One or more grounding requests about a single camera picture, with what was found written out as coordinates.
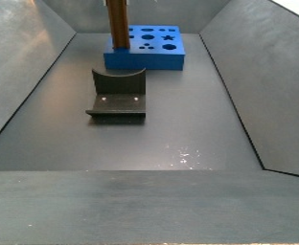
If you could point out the brown arch block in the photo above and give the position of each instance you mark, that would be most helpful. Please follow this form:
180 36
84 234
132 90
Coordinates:
117 17

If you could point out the black curved fixture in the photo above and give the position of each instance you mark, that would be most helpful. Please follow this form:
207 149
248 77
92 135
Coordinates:
120 94

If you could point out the blue foam shape board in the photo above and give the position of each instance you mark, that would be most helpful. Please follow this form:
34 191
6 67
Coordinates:
156 49

